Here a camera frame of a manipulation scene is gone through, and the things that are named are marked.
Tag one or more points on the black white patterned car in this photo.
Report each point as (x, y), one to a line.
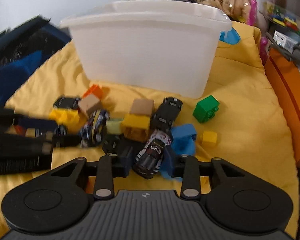
(148, 161)

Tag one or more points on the dark toy car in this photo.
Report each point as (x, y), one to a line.
(65, 102)

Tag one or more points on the small yellow brick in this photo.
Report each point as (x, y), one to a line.
(209, 138)

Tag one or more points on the orange box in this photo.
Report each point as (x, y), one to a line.
(284, 78)

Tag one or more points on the tan wooden cube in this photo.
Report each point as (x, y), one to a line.
(89, 104)
(142, 107)

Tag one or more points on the green brick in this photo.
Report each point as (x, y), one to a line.
(206, 109)

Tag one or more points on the white plastic bin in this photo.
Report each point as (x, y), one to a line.
(159, 44)

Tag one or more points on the dark blue bag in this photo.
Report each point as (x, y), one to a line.
(24, 49)

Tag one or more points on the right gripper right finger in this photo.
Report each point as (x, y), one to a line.
(172, 164)

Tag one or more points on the orange brick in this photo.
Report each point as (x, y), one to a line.
(95, 90)

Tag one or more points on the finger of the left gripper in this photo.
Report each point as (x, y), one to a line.
(23, 123)
(57, 140)

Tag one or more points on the snack bag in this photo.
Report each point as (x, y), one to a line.
(239, 10)

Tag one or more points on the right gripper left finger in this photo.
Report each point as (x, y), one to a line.
(122, 161)

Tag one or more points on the yellow green cube toy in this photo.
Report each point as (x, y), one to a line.
(113, 126)

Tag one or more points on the small white carton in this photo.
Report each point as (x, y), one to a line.
(286, 40)

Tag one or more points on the large blue brick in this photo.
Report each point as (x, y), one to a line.
(183, 139)

